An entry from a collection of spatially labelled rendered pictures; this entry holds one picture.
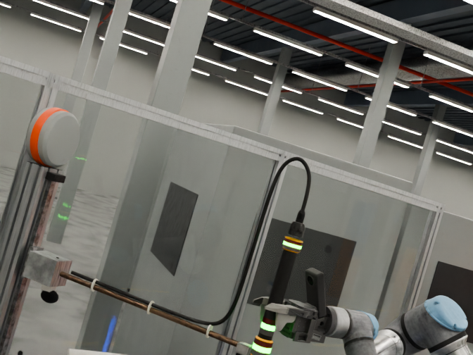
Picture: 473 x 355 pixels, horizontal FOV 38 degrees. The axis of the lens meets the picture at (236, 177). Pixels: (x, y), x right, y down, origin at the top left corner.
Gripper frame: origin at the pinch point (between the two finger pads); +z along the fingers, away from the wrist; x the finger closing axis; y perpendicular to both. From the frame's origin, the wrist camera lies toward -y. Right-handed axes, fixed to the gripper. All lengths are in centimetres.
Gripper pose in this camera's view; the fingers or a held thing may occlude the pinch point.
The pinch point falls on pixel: (264, 301)
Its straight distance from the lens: 160.3
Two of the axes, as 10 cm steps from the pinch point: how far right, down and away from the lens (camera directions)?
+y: -2.8, 9.6, 0.1
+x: -5.3, -1.6, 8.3
